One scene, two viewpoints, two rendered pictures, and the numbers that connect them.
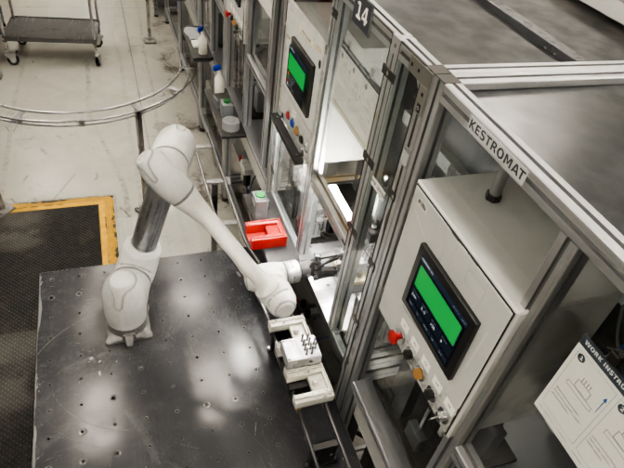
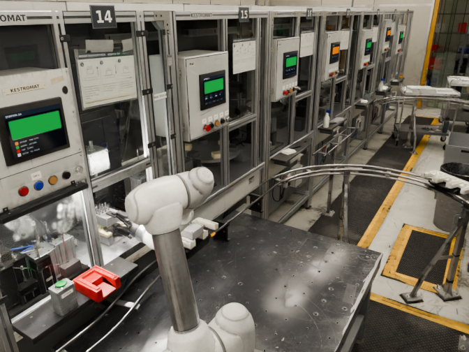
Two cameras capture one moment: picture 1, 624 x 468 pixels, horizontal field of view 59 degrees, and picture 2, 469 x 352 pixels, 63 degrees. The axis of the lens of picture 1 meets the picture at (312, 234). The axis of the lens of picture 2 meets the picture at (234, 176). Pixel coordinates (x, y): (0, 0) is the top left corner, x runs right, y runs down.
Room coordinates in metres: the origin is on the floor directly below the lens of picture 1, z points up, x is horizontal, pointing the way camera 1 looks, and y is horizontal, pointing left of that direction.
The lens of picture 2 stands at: (2.00, 1.68, 2.02)
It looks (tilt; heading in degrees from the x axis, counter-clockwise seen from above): 23 degrees down; 237
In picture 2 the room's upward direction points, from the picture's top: 1 degrees counter-clockwise
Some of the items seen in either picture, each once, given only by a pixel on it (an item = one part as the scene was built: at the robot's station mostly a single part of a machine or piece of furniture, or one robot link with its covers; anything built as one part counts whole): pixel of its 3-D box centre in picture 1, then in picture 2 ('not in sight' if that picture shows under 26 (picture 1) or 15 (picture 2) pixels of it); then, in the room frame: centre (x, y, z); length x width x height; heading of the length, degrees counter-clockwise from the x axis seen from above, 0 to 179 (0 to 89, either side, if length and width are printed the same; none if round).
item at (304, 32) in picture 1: (328, 80); (11, 135); (1.95, 0.04, 1.60); 0.42 x 0.29 x 0.46; 25
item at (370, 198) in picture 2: not in sight; (394, 158); (-2.92, -1.56, 0.01); 5.85 x 0.59 x 0.01; 25
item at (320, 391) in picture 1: (298, 362); (189, 239); (1.20, -0.03, 0.84); 0.36 x 0.14 x 0.10; 25
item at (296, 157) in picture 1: (287, 135); (45, 198); (1.89, 0.16, 1.37); 0.36 x 0.04 x 0.04; 25
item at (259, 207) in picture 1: (261, 205); (62, 295); (1.91, 0.25, 0.97); 0.08 x 0.08 x 0.12; 25
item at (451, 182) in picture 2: not in sight; (447, 184); (-0.73, 0.35, 0.84); 0.37 x 0.14 x 0.10; 83
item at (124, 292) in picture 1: (124, 295); (233, 331); (1.37, 0.68, 0.85); 0.18 x 0.16 x 0.22; 5
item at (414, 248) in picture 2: not in sight; (425, 255); (-1.00, 0.16, 0.01); 1.00 x 0.55 x 0.01; 25
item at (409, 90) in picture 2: not in sight; (425, 115); (-3.87, -1.76, 0.48); 0.88 x 0.56 x 0.96; 133
